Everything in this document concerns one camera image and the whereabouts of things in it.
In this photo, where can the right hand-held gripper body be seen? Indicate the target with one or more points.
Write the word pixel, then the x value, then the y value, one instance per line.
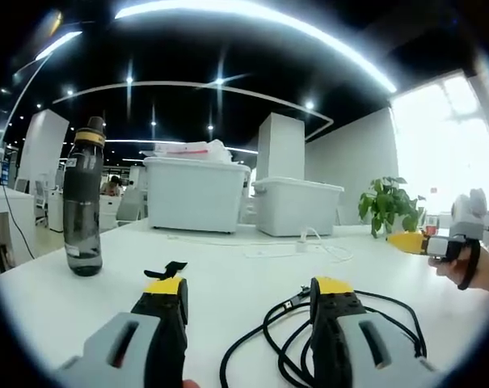
pixel 464 226

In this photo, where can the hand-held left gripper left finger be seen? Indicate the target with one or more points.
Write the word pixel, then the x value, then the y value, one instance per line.
pixel 147 335

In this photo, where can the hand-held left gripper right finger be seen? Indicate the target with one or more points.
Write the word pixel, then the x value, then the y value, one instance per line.
pixel 349 335

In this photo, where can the white desktop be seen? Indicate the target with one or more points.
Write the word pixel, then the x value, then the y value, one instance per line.
pixel 236 258

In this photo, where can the person's right hand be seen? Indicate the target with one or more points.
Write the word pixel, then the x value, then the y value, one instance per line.
pixel 474 271

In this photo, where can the person's left hand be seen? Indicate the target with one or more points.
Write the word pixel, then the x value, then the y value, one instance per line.
pixel 192 383

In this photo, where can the green potted plant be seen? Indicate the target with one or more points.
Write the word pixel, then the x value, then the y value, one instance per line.
pixel 389 206

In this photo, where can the small white storage bin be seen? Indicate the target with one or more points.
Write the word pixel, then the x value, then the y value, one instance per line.
pixel 296 206

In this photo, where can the grey office chair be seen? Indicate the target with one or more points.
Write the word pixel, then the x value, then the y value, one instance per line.
pixel 131 207

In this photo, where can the large white storage bin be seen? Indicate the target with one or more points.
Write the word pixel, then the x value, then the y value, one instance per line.
pixel 193 194

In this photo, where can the dark grey water bottle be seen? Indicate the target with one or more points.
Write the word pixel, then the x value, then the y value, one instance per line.
pixel 83 198

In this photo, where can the white papers pile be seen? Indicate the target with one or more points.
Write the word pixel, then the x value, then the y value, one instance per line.
pixel 195 150

